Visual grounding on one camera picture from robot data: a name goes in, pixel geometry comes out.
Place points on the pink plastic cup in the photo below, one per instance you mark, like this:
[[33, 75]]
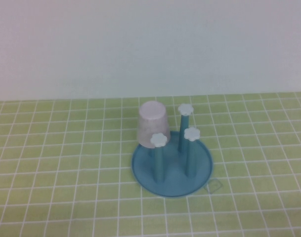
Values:
[[152, 123]]

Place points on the blue cup stand white caps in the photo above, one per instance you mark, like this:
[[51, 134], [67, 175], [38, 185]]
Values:
[[172, 180]]

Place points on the clear plastic tab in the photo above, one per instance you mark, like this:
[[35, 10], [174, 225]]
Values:
[[215, 185]]

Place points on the green grid table mat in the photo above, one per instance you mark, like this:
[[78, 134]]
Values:
[[66, 172]]

